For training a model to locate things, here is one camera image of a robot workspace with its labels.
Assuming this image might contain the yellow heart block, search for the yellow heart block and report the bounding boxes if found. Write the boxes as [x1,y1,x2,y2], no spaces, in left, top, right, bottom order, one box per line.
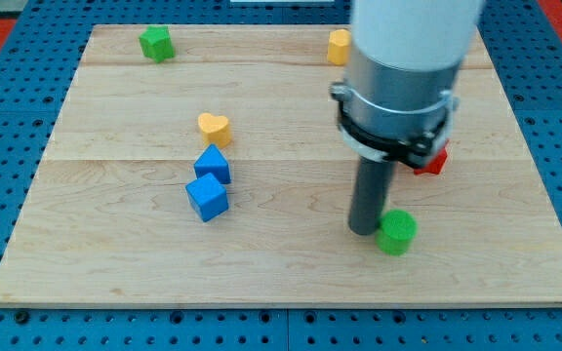
[197,112,232,148]

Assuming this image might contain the wooden board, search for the wooden board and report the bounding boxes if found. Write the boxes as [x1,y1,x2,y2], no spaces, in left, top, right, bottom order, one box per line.
[0,24,562,309]

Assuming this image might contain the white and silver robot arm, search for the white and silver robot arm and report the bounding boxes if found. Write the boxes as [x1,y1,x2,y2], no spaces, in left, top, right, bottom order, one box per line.
[330,0,485,169]

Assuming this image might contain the blue cube block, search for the blue cube block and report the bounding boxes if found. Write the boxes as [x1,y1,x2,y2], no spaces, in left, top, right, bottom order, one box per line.
[185,174,229,222]

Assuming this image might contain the green cylinder block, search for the green cylinder block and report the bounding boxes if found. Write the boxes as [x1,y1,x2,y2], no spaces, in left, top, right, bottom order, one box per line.
[376,209,418,255]

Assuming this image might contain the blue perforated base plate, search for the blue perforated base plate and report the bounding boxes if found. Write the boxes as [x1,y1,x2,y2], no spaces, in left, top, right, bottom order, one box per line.
[0,0,562,350]

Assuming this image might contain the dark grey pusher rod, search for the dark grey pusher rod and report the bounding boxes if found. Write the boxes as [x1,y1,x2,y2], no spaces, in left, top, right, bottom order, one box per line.
[348,157,396,236]

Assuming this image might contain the green star block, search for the green star block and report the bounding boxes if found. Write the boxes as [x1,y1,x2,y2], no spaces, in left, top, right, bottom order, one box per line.
[139,25,176,63]

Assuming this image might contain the red block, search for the red block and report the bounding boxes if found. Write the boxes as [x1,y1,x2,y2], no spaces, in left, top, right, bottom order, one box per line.
[414,141,449,176]

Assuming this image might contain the blue triangle block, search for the blue triangle block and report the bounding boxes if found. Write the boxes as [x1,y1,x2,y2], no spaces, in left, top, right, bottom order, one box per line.
[194,144,231,184]

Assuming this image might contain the yellow rounded block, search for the yellow rounded block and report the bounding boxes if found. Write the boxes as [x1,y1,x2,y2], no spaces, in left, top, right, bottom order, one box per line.
[327,29,351,65]

